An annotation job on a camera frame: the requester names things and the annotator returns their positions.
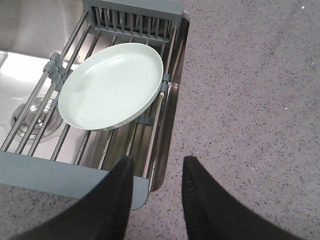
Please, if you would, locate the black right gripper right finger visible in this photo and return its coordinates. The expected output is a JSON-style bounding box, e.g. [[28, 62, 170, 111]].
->
[[181, 156, 298, 240]]

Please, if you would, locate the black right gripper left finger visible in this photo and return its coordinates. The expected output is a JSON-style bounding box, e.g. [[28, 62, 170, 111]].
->
[[14, 156, 134, 240]]

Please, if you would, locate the light green round plate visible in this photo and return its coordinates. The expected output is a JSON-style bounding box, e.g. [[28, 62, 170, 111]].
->
[[58, 42, 164, 131]]

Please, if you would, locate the green metal dish rack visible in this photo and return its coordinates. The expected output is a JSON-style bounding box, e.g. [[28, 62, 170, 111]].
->
[[0, 0, 189, 210]]

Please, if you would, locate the round metal sink drain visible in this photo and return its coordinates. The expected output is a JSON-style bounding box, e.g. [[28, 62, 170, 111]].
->
[[10, 96, 65, 143]]

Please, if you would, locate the stainless steel sink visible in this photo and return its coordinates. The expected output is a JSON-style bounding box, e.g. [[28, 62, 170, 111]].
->
[[0, 0, 190, 192]]

